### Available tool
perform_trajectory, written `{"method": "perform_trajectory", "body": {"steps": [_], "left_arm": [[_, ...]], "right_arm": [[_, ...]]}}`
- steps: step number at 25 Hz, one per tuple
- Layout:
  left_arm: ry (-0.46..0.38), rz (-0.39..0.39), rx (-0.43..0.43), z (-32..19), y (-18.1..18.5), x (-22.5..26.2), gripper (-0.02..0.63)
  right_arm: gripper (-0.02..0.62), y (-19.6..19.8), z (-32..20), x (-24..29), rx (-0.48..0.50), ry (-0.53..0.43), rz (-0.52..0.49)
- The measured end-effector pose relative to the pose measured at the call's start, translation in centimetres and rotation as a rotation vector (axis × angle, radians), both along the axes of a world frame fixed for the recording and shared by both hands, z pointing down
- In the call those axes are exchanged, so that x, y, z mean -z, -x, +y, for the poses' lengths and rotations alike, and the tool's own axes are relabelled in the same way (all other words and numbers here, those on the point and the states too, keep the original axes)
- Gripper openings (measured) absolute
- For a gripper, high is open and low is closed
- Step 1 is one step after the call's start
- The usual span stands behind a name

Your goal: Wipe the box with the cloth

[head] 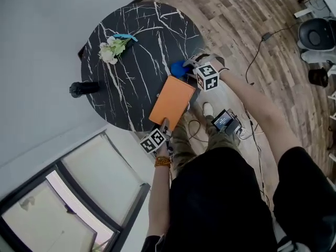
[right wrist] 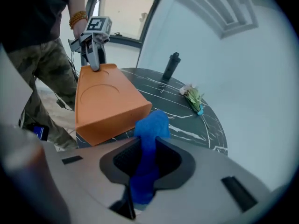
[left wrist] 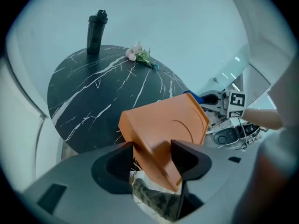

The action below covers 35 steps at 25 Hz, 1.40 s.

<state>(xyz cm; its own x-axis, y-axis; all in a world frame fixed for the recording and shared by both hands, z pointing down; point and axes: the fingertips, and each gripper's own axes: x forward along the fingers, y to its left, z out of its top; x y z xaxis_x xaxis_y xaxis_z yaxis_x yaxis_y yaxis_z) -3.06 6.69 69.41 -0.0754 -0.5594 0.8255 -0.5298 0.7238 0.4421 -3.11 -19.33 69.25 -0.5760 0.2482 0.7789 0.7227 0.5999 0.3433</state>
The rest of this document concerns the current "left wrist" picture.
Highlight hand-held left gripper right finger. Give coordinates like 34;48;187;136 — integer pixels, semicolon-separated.
170;139;262;224

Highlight blue cloth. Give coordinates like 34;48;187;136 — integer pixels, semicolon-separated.
183;90;206;105

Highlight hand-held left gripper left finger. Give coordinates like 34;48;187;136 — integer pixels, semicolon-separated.
23;141;141;224

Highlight person's right forearm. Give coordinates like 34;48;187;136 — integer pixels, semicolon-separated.
240;108;285;130

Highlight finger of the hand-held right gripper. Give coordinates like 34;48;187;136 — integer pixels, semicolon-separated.
200;90;226;98
200;104;221;113

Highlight black shaker bottle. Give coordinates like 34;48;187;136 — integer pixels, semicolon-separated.
86;9;108;55

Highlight person's camouflage trousers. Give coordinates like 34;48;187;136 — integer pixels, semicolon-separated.
132;177;183;223

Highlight white flower bouquet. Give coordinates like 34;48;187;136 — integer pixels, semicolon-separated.
125;41;161;70

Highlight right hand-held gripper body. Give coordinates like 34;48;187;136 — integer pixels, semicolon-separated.
219;90;246;119

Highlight orange plastic box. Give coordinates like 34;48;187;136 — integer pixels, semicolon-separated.
118;92;210;193

